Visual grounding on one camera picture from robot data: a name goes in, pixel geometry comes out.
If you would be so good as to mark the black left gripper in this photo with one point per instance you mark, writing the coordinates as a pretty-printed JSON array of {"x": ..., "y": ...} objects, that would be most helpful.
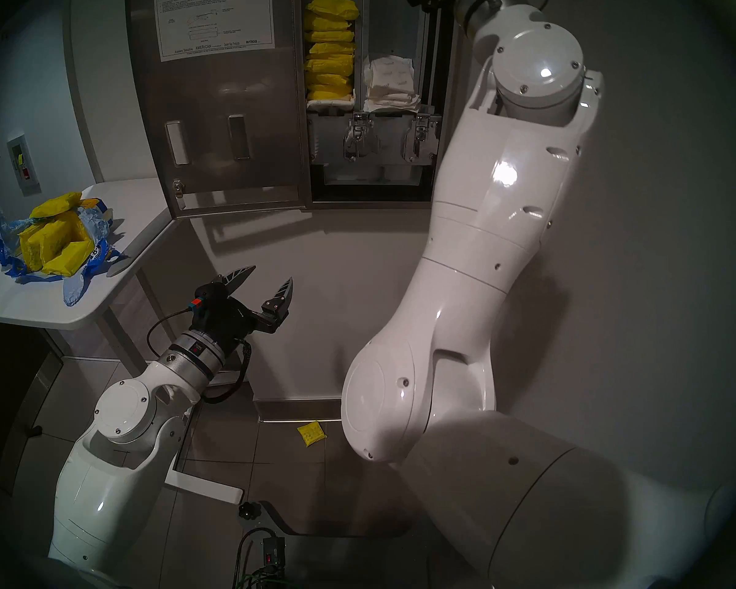
[{"x": 227, "y": 321}]

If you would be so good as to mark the stainless steel dispenser door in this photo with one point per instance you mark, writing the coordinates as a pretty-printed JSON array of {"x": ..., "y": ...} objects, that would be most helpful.
[{"x": 251, "y": 103}]

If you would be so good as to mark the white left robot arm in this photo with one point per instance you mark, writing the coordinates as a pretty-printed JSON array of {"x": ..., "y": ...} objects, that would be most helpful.
[{"x": 116, "y": 459}]

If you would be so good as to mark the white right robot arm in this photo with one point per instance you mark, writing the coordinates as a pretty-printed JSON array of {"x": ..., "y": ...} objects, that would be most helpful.
[{"x": 497, "y": 195}]

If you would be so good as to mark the dark robot base platform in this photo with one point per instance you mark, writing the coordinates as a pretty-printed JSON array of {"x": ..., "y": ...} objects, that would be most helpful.
[{"x": 343, "y": 563}]

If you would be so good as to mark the stainless steel dispenser cabinet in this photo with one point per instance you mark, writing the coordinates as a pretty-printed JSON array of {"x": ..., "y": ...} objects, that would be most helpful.
[{"x": 374, "y": 192}]

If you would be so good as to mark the white wrapped sanitary pad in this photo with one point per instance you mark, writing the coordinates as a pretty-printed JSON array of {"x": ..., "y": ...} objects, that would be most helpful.
[
  {"x": 331, "y": 103},
  {"x": 392, "y": 107},
  {"x": 391, "y": 72},
  {"x": 395, "y": 98}
]

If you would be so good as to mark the blue plastic pad bag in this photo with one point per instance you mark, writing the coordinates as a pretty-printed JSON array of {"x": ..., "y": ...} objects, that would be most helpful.
[{"x": 73, "y": 293}]

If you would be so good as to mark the black round knob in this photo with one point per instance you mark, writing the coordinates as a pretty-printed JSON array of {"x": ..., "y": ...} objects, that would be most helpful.
[{"x": 249, "y": 509}]

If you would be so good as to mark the white instruction sheet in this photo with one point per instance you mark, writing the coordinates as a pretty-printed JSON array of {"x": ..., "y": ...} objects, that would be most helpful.
[{"x": 214, "y": 17}]

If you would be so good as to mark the black power box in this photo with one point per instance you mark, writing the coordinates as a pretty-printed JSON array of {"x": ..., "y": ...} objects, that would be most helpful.
[{"x": 273, "y": 554}]

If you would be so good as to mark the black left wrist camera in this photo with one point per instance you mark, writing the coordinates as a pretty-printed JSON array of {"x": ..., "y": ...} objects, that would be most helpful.
[{"x": 201, "y": 302}]

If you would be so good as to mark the white pedestal table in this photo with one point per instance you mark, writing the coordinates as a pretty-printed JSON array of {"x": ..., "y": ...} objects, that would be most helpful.
[{"x": 141, "y": 207}]

